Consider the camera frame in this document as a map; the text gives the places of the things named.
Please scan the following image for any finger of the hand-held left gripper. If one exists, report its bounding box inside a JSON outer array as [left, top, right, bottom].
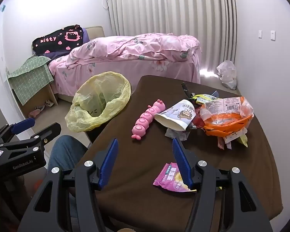
[[0, 122, 62, 155], [0, 117, 36, 150]]

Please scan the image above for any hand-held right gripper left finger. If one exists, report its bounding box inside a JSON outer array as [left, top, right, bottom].
[[20, 138, 119, 232]]

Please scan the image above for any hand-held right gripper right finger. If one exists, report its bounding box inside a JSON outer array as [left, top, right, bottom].
[[172, 138, 273, 232]]

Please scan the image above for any purple snack wrapper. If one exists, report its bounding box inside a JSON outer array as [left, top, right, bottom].
[[153, 162, 197, 192]]

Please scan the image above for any silver wrapper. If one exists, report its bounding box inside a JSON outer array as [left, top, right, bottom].
[[165, 126, 192, 142]]

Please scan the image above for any red wrapper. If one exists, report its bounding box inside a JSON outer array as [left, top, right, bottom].
[[192, 115, 206, 128]]

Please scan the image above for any white printed paper cup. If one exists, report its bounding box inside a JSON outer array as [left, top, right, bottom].
[[155, 99, 197, 131]]

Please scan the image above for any orange plastic bag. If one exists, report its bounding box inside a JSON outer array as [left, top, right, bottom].
[[199, 96, 254, 138]]

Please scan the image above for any small yellow wrapper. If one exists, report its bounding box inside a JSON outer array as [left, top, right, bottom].
[[237, 133, 248, 148]]

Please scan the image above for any yellow snack wrapper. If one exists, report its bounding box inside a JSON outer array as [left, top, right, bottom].
[[192, 94, 219, 105]]

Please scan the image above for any yellow plastic trash bag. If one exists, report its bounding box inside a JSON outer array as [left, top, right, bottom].
[[65, 71, 131, 133]]

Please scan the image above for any black wrapper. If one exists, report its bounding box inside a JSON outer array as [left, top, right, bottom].
[[181, 82, 196, 99]]

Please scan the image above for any pink slipper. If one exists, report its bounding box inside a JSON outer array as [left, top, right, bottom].
[[28, 108, 42, 119]]

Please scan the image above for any person's leg in jeans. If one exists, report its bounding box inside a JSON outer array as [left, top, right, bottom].
[[47, 135, 93, 174]]

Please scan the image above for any wooden nightstand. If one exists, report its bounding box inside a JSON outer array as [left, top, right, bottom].
[[12, 78, 59, 113]]

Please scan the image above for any green checkered cloth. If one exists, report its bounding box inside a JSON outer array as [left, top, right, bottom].
[[7, 55, 54, 105]]

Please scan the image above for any pink caterpillar toy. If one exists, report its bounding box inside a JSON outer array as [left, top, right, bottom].
[[132, 100, 166, 141]]

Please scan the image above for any purple pillow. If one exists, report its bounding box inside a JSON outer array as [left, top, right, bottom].
[[47, 28, 91, 60]]

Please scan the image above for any bed with pink floral sheet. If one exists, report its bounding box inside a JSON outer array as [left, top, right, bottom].
[[48, 53, 201, 102]]

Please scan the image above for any black Hello Kitty pillow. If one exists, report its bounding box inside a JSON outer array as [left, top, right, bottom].
[[32, 25, 84, 55]]

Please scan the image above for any white plastic bag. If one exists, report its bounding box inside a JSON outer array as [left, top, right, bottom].
[[216, 60, 238, 90]]

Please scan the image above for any beige headboard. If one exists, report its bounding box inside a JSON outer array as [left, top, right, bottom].
[[83, 26, 105, 41]]

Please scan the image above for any pink floral duvet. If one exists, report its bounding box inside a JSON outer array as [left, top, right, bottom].
[[65, 32, 200, 68]]

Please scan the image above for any white pleated curtain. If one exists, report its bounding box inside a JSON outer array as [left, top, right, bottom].
[[106, 0, 236, 69]]

